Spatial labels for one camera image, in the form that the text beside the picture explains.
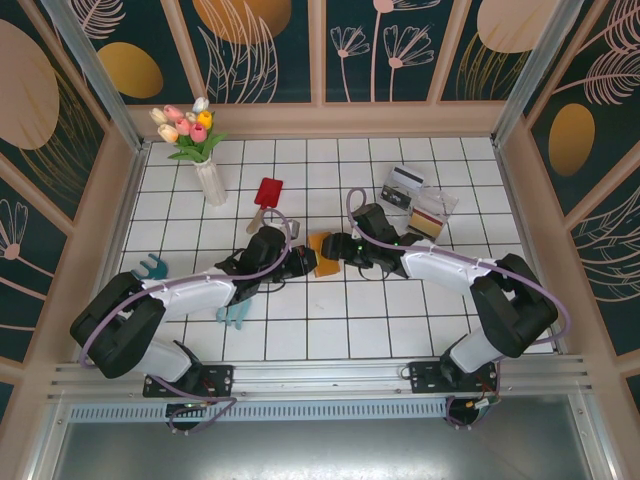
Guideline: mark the clear acrylic card box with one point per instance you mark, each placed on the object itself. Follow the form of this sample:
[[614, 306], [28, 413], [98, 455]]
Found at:
[[440, 200]]

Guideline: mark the artificial tulip bouquet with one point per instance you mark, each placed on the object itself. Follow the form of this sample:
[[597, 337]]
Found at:
[[187, 127]]

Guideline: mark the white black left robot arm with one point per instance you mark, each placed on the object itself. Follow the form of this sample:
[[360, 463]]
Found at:
[[195, 295]]

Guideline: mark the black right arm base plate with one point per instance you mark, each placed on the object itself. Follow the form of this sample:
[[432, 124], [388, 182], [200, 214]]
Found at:
[[425, 377]]

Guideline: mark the red toy shovel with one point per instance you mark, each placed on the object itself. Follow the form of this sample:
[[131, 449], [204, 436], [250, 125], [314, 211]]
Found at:
[[269, 192]]

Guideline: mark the white card with magnetic stripe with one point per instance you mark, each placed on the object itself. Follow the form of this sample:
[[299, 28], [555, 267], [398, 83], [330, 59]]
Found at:
[[407, 176]]

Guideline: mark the small green circuit board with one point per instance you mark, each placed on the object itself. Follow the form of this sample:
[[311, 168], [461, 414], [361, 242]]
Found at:
[[482, 404]]

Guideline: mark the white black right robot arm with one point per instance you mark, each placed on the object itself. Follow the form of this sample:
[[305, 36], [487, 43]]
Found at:
[[450, 272]]

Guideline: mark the dark teal toy rake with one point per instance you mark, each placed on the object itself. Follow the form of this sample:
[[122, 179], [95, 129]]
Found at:
[[152, 270]]

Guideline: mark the light blue toy rake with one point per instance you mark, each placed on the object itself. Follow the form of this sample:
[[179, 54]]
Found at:
[[231, 315]]

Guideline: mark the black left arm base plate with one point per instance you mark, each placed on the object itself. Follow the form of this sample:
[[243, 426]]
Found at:
[[217, 380]]

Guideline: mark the aluminium frame post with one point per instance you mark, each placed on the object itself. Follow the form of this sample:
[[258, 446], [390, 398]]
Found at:
[[100, 80], [535, 70]]

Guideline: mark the aluminium mounting rail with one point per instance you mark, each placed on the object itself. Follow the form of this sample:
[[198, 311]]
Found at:
[[320, 375]]

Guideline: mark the black credit card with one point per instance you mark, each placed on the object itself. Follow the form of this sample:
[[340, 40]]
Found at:
[[397, 197]]

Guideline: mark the gold credit card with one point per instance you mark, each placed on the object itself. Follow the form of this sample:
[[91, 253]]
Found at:
[[427, 225]]

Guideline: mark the tan leather card holder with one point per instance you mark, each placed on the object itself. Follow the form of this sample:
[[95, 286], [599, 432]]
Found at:
[[330, 268]]

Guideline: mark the white ribbed vase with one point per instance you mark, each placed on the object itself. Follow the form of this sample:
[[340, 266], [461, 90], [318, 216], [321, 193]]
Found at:
[[211, 182]]

